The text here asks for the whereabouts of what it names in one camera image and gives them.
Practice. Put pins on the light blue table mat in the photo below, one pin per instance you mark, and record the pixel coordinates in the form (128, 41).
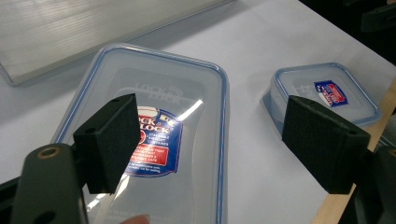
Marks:
(264, 161)

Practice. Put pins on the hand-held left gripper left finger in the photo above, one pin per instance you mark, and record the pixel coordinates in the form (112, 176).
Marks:
(106, 146)

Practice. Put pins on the large rectangular clear plastic container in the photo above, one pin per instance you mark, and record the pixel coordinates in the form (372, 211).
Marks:
(193, 130)

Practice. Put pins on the small square clear plastic container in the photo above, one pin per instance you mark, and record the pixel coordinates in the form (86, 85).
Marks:
(358, 105)

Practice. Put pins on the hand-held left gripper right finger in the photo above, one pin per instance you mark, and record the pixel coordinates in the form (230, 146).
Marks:
(323, 146)

